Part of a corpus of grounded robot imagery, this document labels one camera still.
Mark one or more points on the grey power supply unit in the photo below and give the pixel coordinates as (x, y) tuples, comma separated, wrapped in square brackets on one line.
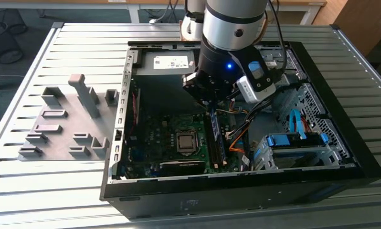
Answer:
[(158, 71)]

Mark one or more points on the black open PC case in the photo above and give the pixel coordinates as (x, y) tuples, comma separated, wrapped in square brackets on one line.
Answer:
[(209, 198)]

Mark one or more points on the grey disk bay cage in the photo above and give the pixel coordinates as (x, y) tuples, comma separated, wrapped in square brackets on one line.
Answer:
[(305, 150)]

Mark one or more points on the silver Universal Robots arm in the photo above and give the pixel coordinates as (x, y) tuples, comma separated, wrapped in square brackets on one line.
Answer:
[(229, 31)]

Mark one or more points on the black mesh waste bin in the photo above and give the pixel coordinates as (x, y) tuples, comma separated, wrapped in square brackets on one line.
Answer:
[(5, 47)]

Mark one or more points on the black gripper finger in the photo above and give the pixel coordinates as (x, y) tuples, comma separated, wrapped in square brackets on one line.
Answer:
[(194, 86), (223, 91)]

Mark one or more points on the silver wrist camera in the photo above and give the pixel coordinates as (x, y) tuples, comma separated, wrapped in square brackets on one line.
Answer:
[(257, 93)]

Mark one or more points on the silver CPU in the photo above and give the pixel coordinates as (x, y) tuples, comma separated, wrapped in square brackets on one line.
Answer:
[(187, 142)]

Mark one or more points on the blue disk carrier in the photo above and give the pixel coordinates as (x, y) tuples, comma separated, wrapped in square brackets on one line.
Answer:
[(282, 140)]

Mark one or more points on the grey parts rack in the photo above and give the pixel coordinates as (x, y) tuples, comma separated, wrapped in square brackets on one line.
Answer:
[(70, 112)]

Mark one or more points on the green motherboard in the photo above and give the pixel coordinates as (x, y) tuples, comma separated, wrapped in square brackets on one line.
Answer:
[(201, 155)]

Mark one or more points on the CPU socket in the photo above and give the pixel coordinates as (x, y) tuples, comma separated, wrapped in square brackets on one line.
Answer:
[(187, 132)]

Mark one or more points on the black RAM slot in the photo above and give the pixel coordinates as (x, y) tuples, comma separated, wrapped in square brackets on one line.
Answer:
[(209, 143)]

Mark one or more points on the wooden cabinet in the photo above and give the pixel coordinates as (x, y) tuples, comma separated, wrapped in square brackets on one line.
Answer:
[(362, 23)]

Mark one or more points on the black graphics card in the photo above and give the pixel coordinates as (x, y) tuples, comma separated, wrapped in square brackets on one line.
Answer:
[(182, 168)]

